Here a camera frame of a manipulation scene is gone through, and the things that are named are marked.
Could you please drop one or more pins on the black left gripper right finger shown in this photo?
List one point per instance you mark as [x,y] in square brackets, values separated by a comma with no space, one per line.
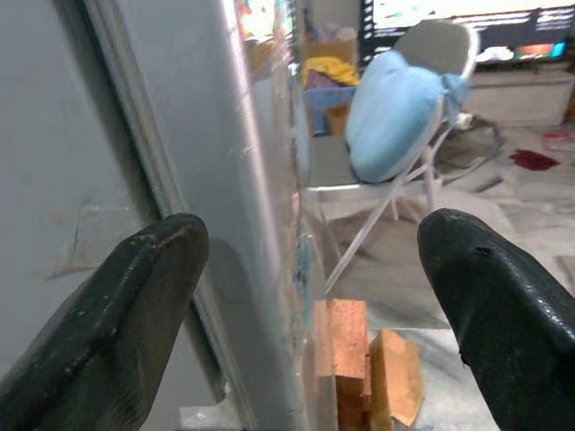
[507,323]

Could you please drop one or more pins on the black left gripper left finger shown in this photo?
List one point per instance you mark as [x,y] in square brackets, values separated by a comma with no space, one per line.
[103,323]

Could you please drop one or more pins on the grey white fridge door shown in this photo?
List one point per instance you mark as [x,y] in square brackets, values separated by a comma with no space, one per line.
[215,134]

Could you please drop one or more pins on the grey white fridge cabinet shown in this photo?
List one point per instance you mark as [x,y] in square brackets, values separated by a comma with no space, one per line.
[45,134]

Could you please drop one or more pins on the brown cardboard piece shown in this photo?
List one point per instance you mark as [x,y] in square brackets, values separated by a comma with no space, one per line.
[395,377]

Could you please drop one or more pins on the dark red cloth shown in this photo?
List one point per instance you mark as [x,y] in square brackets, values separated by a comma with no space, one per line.
[534,159]

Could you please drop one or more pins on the white low cabinet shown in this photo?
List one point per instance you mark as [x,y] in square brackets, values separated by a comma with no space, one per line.
[521,99]

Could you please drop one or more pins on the light blue cushion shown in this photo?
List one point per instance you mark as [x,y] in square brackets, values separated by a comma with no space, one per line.
[391,116]

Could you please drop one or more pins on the white folding chair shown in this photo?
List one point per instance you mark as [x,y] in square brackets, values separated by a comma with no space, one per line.
[431,45]

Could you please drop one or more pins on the flat television screen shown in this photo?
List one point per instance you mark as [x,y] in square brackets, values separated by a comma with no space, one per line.
[494,22]

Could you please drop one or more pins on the yellow cloth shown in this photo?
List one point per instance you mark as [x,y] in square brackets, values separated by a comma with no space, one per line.
[332,69]

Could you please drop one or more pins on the brown cardboard box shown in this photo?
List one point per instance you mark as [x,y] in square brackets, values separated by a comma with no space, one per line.
[330,49]

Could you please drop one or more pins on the bouncer seat with tube frame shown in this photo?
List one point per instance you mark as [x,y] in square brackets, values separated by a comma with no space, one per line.
[489,152]

